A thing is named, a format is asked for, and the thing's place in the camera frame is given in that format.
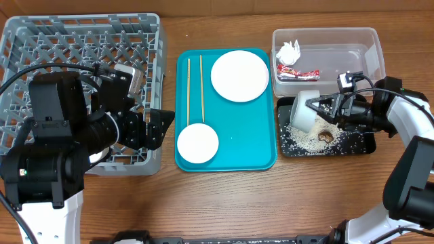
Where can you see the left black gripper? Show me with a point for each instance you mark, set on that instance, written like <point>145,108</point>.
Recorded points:
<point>137,140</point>

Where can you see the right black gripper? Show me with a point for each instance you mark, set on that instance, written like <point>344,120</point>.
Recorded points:
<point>333,100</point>

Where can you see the brown food scrap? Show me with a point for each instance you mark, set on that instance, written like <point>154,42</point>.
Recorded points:
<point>325,136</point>

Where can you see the grey bowl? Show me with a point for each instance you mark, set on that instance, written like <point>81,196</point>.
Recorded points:
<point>302,117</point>

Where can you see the pile of white rice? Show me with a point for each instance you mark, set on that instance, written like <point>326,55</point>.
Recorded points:
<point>310,140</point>

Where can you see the red snack wrapper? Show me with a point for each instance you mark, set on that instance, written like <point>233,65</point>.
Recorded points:
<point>286,73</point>

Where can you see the white tissue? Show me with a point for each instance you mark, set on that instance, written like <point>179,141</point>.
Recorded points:
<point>289,53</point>

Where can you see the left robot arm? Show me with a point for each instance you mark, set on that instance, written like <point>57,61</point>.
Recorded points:
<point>75,122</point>

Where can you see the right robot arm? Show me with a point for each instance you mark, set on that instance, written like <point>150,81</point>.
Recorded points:
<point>407,200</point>

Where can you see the black food waste tray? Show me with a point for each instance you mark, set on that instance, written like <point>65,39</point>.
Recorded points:
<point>356,145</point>

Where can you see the clear plastic waste bin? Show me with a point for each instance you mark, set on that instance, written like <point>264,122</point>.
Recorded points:
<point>331,51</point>

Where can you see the pink white small bowl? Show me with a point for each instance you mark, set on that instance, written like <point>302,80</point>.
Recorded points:
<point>197,143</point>

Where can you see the white cup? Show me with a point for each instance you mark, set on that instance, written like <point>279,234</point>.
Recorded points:
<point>94,158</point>

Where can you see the left wooden chopstick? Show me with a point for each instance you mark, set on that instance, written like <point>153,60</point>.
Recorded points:
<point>188,91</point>

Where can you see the wooden chopstick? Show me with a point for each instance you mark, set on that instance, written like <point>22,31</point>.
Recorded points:
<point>201,84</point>
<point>188,91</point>

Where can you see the teal plastic serving tray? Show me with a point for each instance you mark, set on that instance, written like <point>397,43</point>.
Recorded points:
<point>246,130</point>

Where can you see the right wooden chopstick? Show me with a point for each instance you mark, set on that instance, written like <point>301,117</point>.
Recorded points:
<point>201,84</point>

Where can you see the grey plastic dish rack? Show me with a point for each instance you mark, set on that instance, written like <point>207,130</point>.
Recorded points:
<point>136,40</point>

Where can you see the white round plate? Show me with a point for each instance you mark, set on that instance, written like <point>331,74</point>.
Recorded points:
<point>239,76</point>

